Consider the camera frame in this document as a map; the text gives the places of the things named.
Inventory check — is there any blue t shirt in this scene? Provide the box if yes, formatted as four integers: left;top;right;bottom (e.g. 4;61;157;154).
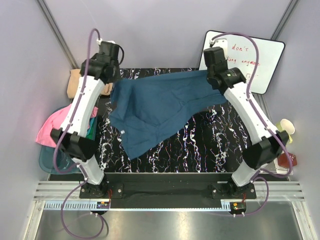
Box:
109;70;227;159

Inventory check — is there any folded beige t shirt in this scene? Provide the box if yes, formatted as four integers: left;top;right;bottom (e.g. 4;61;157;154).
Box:
66;68;113;99

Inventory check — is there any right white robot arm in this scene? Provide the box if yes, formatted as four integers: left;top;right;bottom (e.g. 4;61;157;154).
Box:
203;47;289;199

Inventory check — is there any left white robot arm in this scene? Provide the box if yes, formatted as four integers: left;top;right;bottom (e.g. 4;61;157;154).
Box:
50;40;123;198

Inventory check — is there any white whiteboard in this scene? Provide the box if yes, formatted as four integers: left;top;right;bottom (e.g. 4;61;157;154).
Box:
198;30;286;95

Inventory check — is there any pink t shirt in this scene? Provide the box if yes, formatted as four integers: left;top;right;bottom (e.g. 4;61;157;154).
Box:
35;104;98;148

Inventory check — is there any aluminium rail frame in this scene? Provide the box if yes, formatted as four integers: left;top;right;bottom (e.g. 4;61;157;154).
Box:
23;176;318;240

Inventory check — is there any teal plastic basket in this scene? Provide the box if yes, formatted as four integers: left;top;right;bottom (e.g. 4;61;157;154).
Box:
38;145;74;175

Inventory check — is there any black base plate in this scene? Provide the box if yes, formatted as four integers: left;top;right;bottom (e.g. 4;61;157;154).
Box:
79;173;257;200

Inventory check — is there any red brown box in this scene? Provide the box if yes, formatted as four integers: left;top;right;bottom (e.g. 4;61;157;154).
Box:
277;153;298;169

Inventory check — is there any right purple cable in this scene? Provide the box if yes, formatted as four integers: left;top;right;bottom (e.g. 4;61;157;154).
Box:
208;31;294;217

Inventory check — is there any green t shirt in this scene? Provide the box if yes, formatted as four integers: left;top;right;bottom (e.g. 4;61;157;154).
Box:
86;117;97;141

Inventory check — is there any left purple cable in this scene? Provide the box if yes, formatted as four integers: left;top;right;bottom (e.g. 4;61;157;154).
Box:
52;28;110;237

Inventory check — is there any yellow green mug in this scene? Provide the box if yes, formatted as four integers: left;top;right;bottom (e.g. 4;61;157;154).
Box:
275;118;296;144

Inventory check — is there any purple cable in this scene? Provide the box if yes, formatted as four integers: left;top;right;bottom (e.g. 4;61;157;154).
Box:
52;28;110;237
208;31;294;217

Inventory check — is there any white paper stack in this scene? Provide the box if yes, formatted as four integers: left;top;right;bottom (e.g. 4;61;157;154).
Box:
273;159;290;175

